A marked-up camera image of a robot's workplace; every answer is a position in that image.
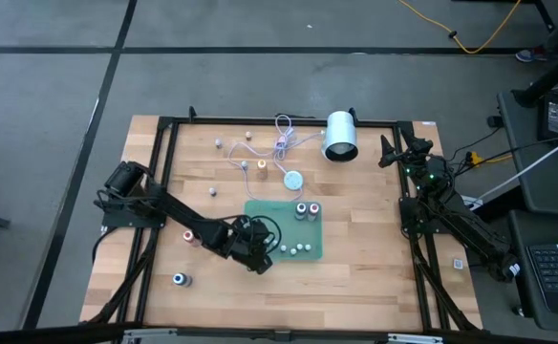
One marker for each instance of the black horizontal bar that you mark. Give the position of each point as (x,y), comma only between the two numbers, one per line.
(69,333)

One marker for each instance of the black stand leg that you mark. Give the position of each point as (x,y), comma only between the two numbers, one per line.
(546,81)

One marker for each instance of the black power adapter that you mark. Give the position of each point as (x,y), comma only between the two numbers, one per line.
(557,117)

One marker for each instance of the white cylindrical device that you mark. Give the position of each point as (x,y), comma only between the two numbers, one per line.
(340,131)

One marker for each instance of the black frame clamp knob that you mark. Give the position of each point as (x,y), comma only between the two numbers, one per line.
(192,113)
(353,113)

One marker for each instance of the orange-capped food colouring bottle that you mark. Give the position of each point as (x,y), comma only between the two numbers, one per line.
(262,167)

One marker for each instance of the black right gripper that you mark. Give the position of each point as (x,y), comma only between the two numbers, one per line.
(427,165)

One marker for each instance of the black aluminium table frame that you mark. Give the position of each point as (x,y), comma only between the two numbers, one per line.
(212,121)

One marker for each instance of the white round disc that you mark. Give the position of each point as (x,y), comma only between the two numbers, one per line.
(293,180)

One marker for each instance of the person's shoe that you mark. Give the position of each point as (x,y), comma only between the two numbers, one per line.
(531,55)

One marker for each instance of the blue-capped food colouring bottle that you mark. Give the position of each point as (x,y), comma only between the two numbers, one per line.
(182,280)

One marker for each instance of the white label sticker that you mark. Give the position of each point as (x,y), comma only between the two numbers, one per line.
(428,123)

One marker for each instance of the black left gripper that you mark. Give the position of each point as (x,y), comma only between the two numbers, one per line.
(248,239)

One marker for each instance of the small white code tag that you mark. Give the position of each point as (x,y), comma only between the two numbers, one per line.
(458,264)

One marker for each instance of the white rod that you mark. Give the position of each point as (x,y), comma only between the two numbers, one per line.
(527,168)

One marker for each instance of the yellow power plug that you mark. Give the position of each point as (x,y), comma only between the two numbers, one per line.
(473,157)

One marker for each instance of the red-capped food colouring bottle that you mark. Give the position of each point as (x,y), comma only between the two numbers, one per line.
(189,236)

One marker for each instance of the translucent green plastic bin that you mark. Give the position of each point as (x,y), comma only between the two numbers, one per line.
(303,234)

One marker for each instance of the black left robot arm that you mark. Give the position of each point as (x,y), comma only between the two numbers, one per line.
(178,210)

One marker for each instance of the black plug block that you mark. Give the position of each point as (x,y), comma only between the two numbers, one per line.
(493,122)

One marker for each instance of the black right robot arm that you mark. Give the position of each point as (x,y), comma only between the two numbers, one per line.
(475,234)

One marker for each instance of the pink-capped food colouring bottle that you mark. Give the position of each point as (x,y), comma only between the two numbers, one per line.
(313,210)

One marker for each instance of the grey cart top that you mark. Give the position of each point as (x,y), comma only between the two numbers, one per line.
(546,184)

